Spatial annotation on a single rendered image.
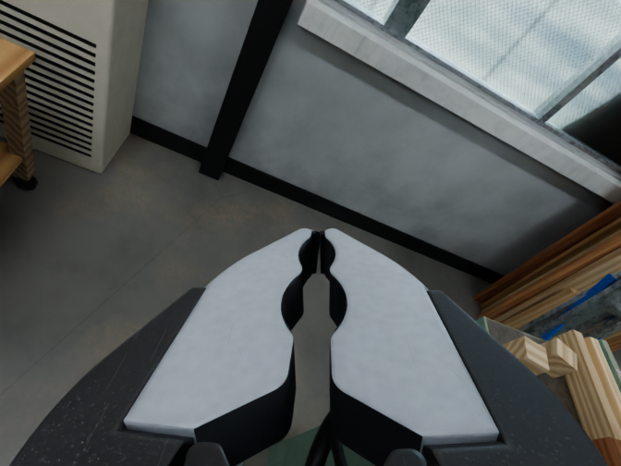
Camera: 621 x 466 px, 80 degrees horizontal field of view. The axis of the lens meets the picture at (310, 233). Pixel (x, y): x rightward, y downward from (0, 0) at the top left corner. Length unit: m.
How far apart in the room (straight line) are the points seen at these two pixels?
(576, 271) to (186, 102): 1.84
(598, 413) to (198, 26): 1.47
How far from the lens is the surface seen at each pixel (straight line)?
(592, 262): 2.03
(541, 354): 0.65
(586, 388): 0.74
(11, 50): 1.29
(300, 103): 1.57
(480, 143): 1.74
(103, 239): 1.51
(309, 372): 1.48
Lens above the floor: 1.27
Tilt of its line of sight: 45 degrees down
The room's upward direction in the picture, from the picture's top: 39 degrees clockwise
